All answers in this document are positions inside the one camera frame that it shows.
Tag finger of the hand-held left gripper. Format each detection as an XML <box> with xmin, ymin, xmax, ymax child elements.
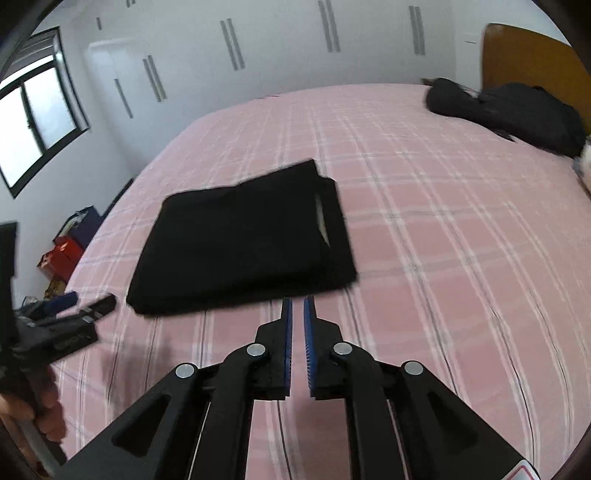
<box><xmin>28</xmin><ymin>291</ymin><xmax>78</xmax><ymax>324</ymax></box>
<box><xmin>76</xmin><ymin>294</ymin><xmax>117</xmax><ymax>325</ymax></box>

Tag white wardrobe with grey handles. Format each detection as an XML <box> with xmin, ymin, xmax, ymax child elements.
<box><xmin>83</xmin><ymin>0</ymin><xmax>485</xmax><ymax>139</ymax></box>

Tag dark blue box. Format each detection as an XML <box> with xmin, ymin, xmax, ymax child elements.
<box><xmin>55</xmin><ymin>207</ymin><xmax>103</xmax><ymax>247</ymax></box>

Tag person's left hand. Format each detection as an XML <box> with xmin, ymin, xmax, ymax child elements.
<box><xmin>0</xmin><ymin>362</ymin><xmax>69</xmax><ymax>445</ymax></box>

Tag pile of black clothes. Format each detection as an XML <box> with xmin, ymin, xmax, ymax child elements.
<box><xmin>425</xmin><ymin>78</ymin><xmax>588</xmax><ymax>158</ymax></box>

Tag red box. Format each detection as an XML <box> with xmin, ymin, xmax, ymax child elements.
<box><xmin>38</xmin><ymin>235</ymin><xmax>85</xmax><ymax>283</ymax></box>

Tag wooden headboard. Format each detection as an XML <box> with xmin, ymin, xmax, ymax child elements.
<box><xmin>480</xmin><ymin>23</ymin><xmax>588</xmax><ymax>112</ymax></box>

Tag black-framed window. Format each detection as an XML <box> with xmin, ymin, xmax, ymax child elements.
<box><xmin>0</xmin><ymin>27</ymin><xmax>90</xmax><ymax>199</ymax></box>

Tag black pants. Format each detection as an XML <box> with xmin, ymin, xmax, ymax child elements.
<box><xmin>126</xmin><ymin>159</ymin><xmax>359</xmax><ymax>317</ymax></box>

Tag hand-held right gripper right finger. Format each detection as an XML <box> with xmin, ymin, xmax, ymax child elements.
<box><xmin>303</xmin><ymin>296</ymin><xmax>542</xmax><ymax>480</ymax></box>

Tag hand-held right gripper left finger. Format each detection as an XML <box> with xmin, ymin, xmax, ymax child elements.
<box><xmin>58</xmin><ymin>296</ymin><xmax>294</xmax><ymax>480</ymax></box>

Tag white heart-print pillow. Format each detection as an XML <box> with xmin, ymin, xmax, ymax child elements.
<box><xmin>573</xmin><ymin>138</ymin><xmax>591</xmax><ymax>188</ymax></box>

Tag pink plaid bed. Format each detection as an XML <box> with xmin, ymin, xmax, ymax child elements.
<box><xmin>51</xmin><ymin>83</ymin><xmax>591</xmax><ymax>480</ymax></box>

